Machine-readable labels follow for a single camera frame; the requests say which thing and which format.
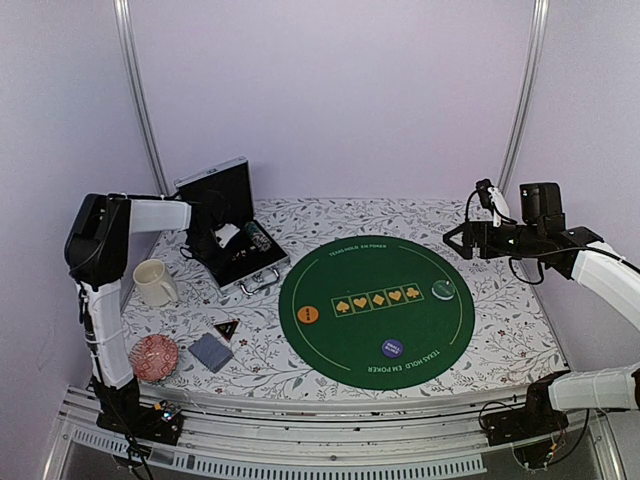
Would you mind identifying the orange big blind button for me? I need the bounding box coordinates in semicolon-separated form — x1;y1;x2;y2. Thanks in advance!
296;306;319;324

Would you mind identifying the red patterned bowl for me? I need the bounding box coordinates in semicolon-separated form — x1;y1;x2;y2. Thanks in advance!
129;334;179;383

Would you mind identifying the white ceramic mug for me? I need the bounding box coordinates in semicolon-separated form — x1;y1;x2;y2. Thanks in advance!
133;259;179;307

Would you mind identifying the black triangular card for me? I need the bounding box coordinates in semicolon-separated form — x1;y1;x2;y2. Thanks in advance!
214;319;239;342

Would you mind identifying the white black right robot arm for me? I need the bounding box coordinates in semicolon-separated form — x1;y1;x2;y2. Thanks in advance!
443;179;639;436

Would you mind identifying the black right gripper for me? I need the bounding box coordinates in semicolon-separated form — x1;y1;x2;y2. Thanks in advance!
443;221;544;260

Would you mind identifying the right poker chip stack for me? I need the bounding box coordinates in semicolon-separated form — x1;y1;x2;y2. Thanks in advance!
243;221;272;252

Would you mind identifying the right aluminium frame post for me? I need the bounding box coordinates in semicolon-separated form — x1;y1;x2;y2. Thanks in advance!
498;0;550;195

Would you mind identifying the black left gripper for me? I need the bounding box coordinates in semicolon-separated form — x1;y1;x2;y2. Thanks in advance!
188;229;235;275

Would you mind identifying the aluminium poker chip case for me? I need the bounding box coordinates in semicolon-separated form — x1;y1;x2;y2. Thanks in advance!
174;157;289;297

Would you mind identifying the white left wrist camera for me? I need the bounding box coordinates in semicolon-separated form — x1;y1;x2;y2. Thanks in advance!
212;223;240;249

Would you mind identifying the green dealer button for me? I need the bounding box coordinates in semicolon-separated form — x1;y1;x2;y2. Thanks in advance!
431;280;457;301

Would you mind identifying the aluminium front rail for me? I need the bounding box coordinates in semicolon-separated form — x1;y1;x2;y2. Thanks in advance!
49;384;621;480

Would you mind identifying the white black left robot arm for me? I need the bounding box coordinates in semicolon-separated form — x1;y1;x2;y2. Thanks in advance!
64;190;229;434

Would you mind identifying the aluminium frame post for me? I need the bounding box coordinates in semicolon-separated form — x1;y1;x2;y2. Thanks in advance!
113;0;170;195
498;0;550;195

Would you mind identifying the purple small blind button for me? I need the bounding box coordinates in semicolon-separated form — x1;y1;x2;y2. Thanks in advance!
381;339;404;359

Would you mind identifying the round green poker mat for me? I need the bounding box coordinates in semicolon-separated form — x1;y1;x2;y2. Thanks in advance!
279;236;475;390

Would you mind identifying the left aluminium frame post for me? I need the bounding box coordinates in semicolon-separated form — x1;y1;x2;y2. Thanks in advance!
113;0;170;195

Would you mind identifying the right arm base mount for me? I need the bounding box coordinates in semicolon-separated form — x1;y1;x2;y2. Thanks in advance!
479;394;569;446

